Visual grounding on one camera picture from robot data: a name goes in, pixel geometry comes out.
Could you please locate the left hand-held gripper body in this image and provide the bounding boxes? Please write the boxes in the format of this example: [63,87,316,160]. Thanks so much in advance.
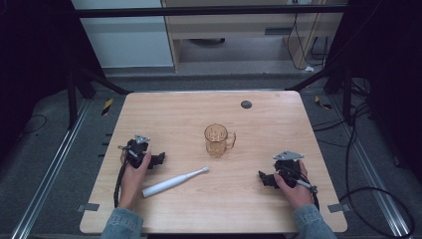
[117,133,153,169]

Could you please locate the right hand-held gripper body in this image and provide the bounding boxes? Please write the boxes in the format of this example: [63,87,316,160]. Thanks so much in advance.
[272,150,318,195]

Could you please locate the white electric toothbrush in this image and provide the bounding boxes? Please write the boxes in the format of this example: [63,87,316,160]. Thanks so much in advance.
[141,166,211,199]

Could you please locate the amber glass cup with handle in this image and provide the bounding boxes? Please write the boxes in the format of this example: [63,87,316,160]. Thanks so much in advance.
[203,122,238,158]

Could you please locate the person's right hand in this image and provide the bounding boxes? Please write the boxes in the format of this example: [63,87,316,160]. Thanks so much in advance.
[273,159,315,210]

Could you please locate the person's left hand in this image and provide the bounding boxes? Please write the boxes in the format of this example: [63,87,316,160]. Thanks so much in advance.
[117,149,152,211]

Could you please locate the yellow black striped tape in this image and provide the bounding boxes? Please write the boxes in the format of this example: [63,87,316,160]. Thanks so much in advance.
[101,98,114,117]
[314,95,332,111]

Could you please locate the black metal stand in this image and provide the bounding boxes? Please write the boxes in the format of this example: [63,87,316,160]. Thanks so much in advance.
[65,61,133,131]
[285,61,354,127]

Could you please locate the white cabinet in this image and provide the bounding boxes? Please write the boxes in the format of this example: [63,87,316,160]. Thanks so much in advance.
[70,0,175,69]

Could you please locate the light wooden desk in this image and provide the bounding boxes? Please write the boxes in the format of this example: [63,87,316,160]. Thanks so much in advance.
[160,0,349,74]

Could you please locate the black horizontal metal bar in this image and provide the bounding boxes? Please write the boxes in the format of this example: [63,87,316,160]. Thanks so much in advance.
[73,4,349,19]

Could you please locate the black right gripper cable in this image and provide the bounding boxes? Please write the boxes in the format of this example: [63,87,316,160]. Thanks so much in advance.
[280,164,320,212]

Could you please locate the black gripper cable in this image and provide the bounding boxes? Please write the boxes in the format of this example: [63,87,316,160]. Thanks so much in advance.
[280,164,320,212]
[112,158,131,209]

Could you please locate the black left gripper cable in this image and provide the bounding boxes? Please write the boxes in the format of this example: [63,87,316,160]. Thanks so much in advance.
[112,158,131,209]

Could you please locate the black floor cable loop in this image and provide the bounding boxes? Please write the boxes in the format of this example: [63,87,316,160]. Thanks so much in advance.
[312,99,416,239]

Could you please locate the grey metal table bracket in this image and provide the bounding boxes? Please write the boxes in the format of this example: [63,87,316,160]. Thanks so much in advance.
[76,202,101,213]
[326,202,351,214]

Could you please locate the aluminium floor rail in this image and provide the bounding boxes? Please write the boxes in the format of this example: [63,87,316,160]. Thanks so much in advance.
[327,96,414,238]
[9,99,93,239]

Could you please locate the thin black floor cable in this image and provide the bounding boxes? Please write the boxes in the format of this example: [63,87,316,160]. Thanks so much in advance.
[18,114,49,137]

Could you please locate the black hanging cables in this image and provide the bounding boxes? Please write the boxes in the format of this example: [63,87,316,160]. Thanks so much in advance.
[286,0,330,72]

